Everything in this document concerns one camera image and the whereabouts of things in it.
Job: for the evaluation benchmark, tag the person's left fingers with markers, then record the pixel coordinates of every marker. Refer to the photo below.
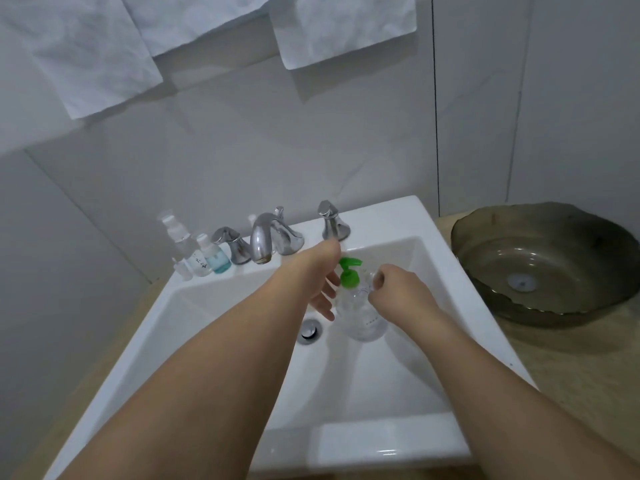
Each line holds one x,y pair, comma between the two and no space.
326,299

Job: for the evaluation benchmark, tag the clear bottle with green pump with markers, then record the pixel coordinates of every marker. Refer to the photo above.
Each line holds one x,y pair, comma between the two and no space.
361,314

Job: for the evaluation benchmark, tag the chrome sink drain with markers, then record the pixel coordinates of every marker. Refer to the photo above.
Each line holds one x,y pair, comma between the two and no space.
310,330

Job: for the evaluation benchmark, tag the person's right fingers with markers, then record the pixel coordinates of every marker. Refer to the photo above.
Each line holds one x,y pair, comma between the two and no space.
380,287

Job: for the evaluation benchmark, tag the person's right hand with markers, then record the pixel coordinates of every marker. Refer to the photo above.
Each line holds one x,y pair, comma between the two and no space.
406,292

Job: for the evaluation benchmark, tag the tall clear spray bottle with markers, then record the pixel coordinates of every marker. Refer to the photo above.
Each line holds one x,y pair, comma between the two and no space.
176,234

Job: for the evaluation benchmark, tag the person's right forearm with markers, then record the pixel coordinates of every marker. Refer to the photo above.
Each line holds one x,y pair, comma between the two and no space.
510,404

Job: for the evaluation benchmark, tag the person's left forearm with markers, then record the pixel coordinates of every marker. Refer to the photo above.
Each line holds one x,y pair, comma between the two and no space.
210,384

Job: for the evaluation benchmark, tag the clear bottle with white label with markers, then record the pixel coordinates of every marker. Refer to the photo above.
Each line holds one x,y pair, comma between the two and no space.
201,259

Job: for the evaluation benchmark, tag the person's left hand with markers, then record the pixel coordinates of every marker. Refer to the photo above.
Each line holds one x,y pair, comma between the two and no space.
312,264

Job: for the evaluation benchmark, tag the small bottle with blue liquid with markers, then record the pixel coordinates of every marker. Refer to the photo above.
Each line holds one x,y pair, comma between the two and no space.
218,259

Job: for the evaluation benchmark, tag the white ceramic sink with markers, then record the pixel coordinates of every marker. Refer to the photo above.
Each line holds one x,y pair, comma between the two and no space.
380,394

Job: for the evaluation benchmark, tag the chrome faucet spout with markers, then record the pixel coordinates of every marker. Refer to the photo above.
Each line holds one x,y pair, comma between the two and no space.
262,237

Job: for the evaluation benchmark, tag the round basin drain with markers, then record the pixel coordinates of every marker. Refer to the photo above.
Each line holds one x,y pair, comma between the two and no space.
522,282

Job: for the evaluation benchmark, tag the tiny white bottle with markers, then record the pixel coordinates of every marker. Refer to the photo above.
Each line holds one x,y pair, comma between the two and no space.
182,269

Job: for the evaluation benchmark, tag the brown glass vessel basin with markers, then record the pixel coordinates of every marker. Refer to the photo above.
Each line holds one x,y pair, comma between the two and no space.
565,274

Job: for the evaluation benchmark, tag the large white paper sheet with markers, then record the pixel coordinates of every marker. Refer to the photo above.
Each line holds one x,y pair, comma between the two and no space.
85,54

